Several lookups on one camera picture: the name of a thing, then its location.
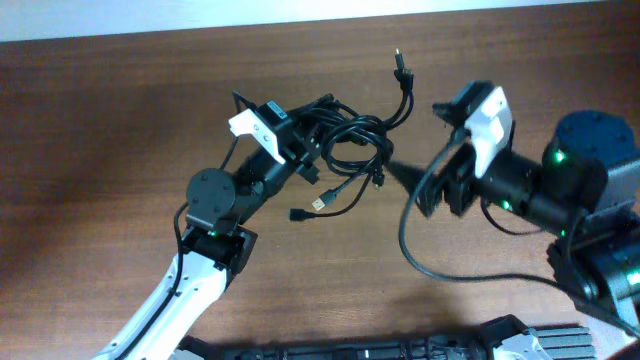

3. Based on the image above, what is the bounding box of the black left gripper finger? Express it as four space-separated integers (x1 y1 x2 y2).
304 127 339 160
287 93 334 118

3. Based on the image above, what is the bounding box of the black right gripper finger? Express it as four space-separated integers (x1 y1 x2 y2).
432 102 468 128
385 161 444 218

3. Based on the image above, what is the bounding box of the black micro-usb cable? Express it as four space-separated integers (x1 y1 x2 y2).
288 47 416 223

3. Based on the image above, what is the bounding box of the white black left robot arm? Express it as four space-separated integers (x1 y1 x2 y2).
96 95 321 359

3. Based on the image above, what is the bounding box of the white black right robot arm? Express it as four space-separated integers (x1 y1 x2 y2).
387 81 639 336

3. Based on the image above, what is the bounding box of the black right camera cable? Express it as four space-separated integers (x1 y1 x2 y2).
397 127 640 336

